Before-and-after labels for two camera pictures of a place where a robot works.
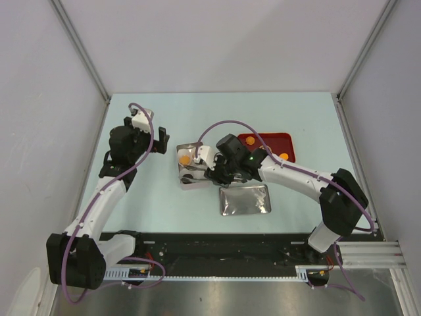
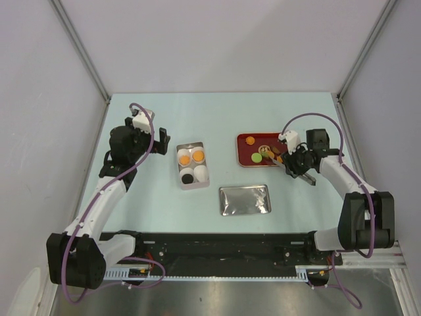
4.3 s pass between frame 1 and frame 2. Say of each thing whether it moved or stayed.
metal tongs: moved
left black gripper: stayed
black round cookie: stayed
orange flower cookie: stayed
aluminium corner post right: stayed
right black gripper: moved
